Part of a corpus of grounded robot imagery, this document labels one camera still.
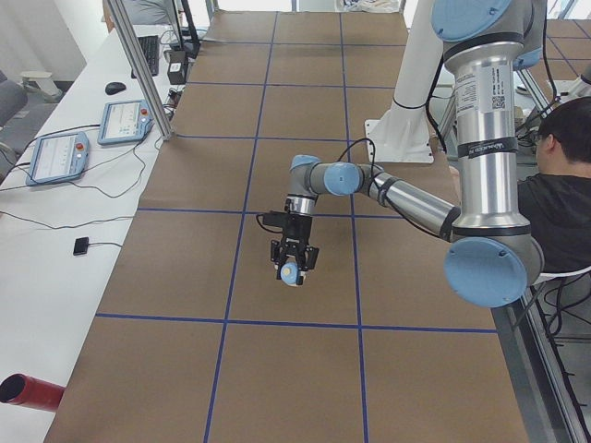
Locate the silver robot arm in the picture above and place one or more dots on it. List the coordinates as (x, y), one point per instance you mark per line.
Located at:
(493, 256)

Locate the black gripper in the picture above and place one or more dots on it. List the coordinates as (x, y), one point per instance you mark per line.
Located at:
(297, 228)

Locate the red cylinder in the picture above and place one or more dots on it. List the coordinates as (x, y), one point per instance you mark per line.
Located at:
(26, 391)

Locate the black box device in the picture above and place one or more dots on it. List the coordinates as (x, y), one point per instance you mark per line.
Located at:
(177, 67)

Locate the blue teach pendant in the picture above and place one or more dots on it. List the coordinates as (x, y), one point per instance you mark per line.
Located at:
(58, 158)
(125, 122)

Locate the black keyboard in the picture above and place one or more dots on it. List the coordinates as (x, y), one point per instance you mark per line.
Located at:
(150, 47)

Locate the light blue call bell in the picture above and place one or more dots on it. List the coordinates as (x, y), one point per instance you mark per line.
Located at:
(289, 273)

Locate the white pedestal column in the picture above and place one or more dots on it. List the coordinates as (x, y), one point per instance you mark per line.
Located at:
(402, 135)

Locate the white chair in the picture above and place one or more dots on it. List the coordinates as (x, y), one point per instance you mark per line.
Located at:
(559, 304)

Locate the aluminium frame post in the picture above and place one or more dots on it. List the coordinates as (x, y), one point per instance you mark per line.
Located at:
(139, 65)

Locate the black computer mouse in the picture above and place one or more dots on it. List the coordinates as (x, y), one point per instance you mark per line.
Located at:
(114, 87)

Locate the near blue teach pendant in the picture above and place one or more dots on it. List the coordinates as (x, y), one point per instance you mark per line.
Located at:
(58, 158)

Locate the far blue teach pendant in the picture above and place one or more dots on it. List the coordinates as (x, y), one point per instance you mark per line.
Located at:
(125, 122)

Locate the small black square puck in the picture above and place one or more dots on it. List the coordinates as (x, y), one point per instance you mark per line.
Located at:
(81, 246)

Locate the seated person in black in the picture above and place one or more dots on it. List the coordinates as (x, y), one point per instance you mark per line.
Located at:
(556, 200)

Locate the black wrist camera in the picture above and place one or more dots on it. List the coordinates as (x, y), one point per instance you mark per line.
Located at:
(272, 221)

